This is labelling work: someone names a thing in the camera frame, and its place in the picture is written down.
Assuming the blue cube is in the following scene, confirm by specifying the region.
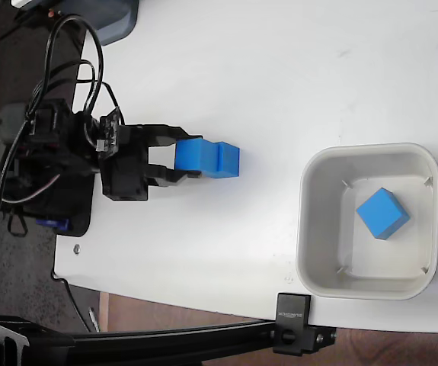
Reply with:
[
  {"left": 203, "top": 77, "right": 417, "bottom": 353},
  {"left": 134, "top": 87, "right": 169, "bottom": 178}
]
[
  {"left": 355, "top": 187, "right": 411, "bottom": 242},
  {"left": 216, "top": 141, "right": 241, "bottom": 179},
  {"left": 173, "top": 137, "right": 220, "bottom": 180}
]

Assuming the thin black camera wire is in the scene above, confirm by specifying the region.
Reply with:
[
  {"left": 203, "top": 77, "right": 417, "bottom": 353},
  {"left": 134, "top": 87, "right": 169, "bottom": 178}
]
[{"left": 101, "top": 81, "right": 123, "bottom": 116}]

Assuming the thin black floor cable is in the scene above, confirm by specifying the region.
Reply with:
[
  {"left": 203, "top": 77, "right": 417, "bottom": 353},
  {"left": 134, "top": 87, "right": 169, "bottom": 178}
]
[{"left": 52, "top": 269, "right": 92, "bottom": 333}]

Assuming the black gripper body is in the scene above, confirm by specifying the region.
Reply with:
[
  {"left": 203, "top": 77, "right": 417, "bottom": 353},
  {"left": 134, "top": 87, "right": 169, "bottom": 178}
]
[{"left": 98, "top": 123, "right": 152, "bottom": 202}]

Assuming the small camera circuit board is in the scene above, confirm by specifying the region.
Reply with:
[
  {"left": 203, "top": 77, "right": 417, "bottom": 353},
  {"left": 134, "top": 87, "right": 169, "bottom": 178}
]
[{"left": 95, "top": 107, "right": 123, "bottom": 158}]

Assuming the black table clamp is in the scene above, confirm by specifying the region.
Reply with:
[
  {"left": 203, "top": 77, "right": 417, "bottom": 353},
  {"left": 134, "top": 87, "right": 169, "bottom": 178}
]
[{"left": 271, "top": 292, "right": 336, "bottom": 357}]

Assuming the white square bin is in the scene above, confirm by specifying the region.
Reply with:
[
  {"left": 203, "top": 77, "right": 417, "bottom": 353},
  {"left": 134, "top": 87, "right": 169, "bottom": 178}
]
[{"left": 295, "top": 142, "right": 438, "bottom": 301}]

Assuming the small white strip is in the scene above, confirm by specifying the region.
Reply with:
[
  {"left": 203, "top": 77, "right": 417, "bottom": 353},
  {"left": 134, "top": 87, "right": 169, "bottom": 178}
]
[{"left": 88, "top": 306, "right": 101, "bottom": 333}]

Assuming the white servo wire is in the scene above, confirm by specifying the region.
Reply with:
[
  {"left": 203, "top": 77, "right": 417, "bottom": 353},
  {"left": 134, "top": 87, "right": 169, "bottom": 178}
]
[{"left": 11, "top": 172, "right": 72, "bottom": 204}]

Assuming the blue plastic base part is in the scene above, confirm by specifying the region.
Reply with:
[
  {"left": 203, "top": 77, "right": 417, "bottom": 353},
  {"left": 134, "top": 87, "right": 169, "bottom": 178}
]
[{"left": 35, "top": 217, "right": 70, "bottom": 233}]

